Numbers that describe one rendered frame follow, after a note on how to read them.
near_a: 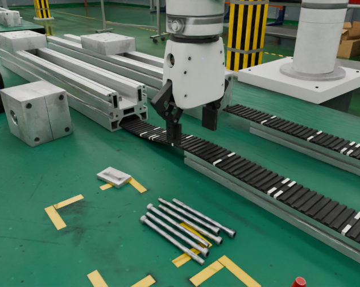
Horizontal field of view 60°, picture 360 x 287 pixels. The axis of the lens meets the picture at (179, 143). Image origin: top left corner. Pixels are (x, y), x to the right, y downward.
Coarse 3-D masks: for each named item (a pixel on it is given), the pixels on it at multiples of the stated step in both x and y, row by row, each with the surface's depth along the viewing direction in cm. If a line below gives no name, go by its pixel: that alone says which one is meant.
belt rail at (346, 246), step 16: (192, 160) 55; (208, 176) 52; (224, 176) 49; (240, 192) 47; (256, 192) 45; (272, 208) 43; (288, 208) 41; (304, 224) 40; (320, 224) 38; (320, 240) 39; (336, 240) 38; (352, 240) 36; (352, 256) 36
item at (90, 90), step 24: (24, 72) 100; (48, 72) 87; (72, 72) 78; (96, 72) 79; (72, 96) 79; (96, 96) 69; (120, 96) 70; (144, 96) 70; (96, 120) 71; (120, 120) 68; (144, 120) 72
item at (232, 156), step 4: (228, 156) 51; (232, 156) 51; (236, 156) 51; (240, 156) 51; (220, 160) 50; (224, 160) 50; (228, 160) 50; (232, 160) 50; (236, 160) 50; (212, 164) 49; (216, 164) 49; (220, 164) 49; (224, 164) 49; (228, 164) 49; (220, 168) 48
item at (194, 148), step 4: (200, 144) 55; (204, 144) 55; (208, 144) 54; (212, 144) 55; (192, 148) 53; (196, 148) 54; (200, 148) 53; (204, 148) 54; (192, 152) 52; (196, 152) 52
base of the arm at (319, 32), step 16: (304, 16) 88; (320, 16) 84; (336, 16) 84; (304, 32) 89; (320, 32) 86; (336, 32) 86; (304, 48) 90; (320, 48) 88; (336, 48) 89; (288, 64) 101; (304, 64) 92; (320, 64) 90; (320, 80) 89
